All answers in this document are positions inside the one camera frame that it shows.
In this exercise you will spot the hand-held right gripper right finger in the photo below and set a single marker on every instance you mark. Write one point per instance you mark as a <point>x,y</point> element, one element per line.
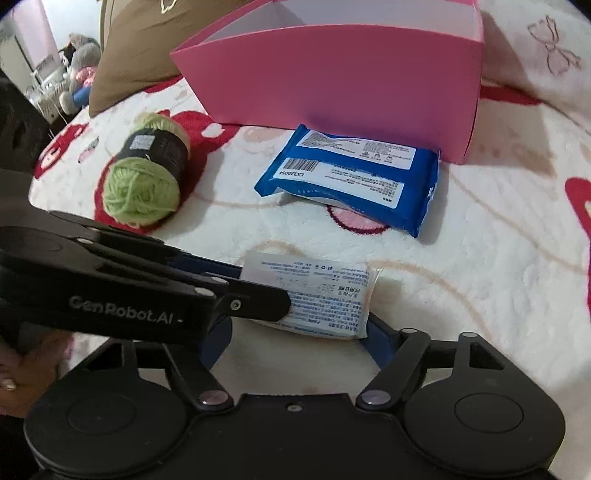
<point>381,341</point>

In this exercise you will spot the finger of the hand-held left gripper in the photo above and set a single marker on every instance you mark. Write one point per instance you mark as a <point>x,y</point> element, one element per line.
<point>258,302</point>
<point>152,251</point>

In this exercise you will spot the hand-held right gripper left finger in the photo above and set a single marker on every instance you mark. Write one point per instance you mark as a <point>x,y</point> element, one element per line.
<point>219,344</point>

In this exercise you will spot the green yarn ball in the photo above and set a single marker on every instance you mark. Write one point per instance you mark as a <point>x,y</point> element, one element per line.
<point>138,194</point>

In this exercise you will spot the white tissue packet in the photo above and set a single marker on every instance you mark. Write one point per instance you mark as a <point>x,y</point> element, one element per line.
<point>323,295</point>

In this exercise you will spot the blue wet wipes pack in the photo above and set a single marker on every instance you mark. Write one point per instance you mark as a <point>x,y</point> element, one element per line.
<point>351,184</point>

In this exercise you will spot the pink cardboard box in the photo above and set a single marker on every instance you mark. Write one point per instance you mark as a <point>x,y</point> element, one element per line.
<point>323,78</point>

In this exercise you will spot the person's left hand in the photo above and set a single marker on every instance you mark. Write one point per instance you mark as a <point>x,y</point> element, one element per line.
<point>27,383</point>

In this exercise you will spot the bear printed blanket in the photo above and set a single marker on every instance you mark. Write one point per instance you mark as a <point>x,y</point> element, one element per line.
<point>461,286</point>

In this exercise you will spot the white slatted object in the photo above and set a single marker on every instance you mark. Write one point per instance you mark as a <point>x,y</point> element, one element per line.
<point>46,92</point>

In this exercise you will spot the brown pillow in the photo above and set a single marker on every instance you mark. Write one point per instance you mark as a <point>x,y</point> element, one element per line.
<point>134,60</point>

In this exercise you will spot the grey plush toy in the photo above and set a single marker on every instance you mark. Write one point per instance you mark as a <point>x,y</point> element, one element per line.
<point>85,57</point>

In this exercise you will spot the pink printed quilt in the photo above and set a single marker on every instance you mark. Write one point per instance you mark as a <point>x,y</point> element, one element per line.
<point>531,46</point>

